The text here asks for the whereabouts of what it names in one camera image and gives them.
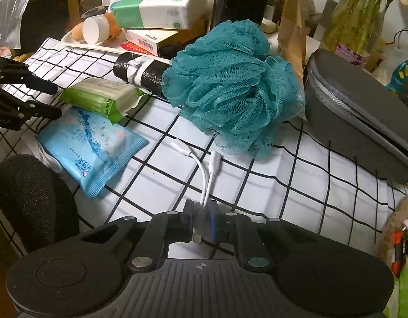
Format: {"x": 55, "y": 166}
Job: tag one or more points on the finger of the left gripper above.
{"x": 15, "y": 112}
{"x": 14, "y": 72}

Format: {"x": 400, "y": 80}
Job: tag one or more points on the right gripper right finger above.
{"x": 239, "y": 231}

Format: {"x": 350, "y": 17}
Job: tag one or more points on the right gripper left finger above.
{"x": 161, "y": 231}

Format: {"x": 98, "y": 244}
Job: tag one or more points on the blue wet wipes pack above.
{"x": 90, "y": 148}

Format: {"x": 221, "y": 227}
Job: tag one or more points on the green tissue pack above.
{"x": 106, "y": 98}

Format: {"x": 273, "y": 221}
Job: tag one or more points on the black foam sponge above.
{"x": 37, "y": 202}

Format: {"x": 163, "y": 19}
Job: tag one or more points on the teal mesh bath loofah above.
{"x": 227, "y": 84}

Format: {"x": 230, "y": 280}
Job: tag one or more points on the black white checkered tablecloth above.
{"x": 301, "y": 182}

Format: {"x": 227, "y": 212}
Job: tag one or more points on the tan egg shaped pouch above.
{"x": 77, "y": 33}

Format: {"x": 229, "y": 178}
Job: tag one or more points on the white capped orange jar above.
{"x": 97, "y": 29}

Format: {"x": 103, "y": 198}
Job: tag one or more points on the white serving tray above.
{"x": 111, "y": 45}

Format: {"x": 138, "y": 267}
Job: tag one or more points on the black garbage bag roll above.
{"x": 141, "y": 71}

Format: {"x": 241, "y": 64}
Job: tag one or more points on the white red flat box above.
{"x": 155, "y": 40}

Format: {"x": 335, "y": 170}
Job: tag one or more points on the woven basket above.
{"x": 389, "y": 248}

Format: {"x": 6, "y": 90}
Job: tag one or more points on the grey zippered hard case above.
{"x": 352, "y": 113}

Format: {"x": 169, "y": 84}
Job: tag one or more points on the green white tissue box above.
{"x": 158, "y": 14}

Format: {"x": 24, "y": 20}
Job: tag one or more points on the brown paper bag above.
{"x": 292, "y": 39}

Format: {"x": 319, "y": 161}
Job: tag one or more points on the bamboo plant glass vase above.
{"x": 354, "y": 29}

